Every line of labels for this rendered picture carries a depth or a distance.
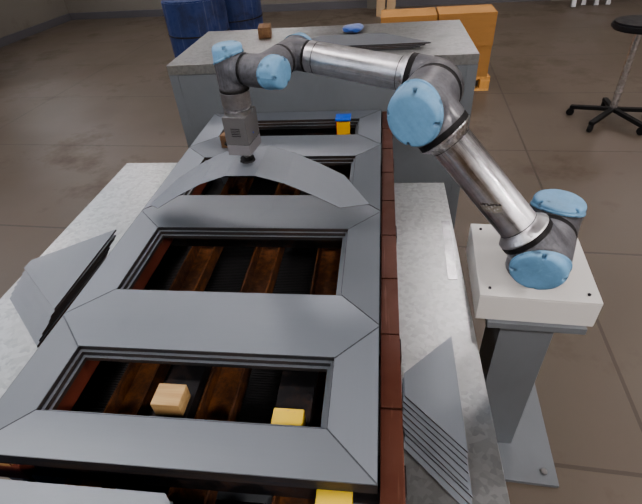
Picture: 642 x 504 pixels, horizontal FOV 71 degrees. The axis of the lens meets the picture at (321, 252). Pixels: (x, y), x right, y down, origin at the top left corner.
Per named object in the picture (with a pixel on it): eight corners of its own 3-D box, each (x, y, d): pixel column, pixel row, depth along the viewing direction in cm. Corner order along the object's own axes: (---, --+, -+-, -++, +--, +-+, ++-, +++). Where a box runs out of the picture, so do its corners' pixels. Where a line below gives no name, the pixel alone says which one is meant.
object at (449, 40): (168, 75, 195) (166, 65, 192) (210, 39, 241) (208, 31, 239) (478, 64, 178) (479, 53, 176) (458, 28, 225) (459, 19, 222)
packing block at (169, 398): (155, 415, 91) (149, 404, 89) (164, 393, 95) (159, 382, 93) (183, 416, 90) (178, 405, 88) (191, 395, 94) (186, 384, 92)
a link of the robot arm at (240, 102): (214, 95, 111) (227, 84, 117) (218, 113, 114) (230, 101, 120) (243, 95, 109) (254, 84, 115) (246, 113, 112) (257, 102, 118)
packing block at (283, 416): (271, 442, 85) (268, 431, 82) (276, 418, 89) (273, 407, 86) (302, 444, 84) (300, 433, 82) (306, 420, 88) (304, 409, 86)
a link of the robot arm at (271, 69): (297, 45, 105) (259, 42, 110) (271, 62, 98) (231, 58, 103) (301, 78, 110) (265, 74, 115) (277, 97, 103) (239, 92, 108)
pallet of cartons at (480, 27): (377, 69, 505) (378, 0, 463) (481, 67, 485) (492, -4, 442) (370, 94, 445) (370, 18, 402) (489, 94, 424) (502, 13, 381)
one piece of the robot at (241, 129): (221, 91, 119) (233, 148, 129) (207, 103, 112) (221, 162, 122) (256, 91, 117) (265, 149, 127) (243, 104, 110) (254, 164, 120)
